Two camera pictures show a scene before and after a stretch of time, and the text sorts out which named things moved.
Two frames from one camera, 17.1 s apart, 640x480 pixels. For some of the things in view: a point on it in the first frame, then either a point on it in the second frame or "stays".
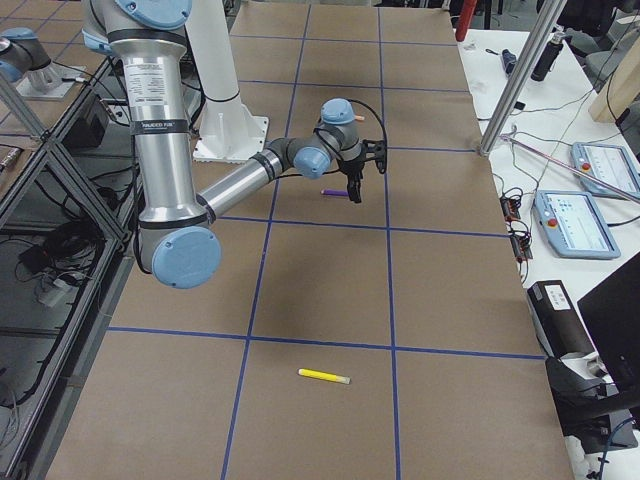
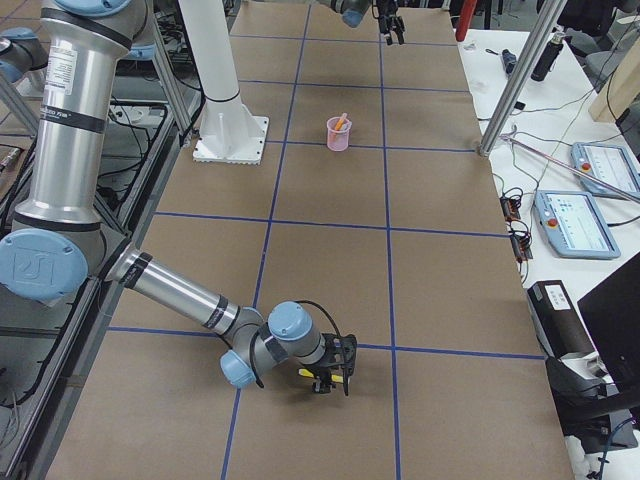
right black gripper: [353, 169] → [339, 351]
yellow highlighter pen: [324, 375] stays
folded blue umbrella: [509, 59] stays
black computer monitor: [611, 312] stays
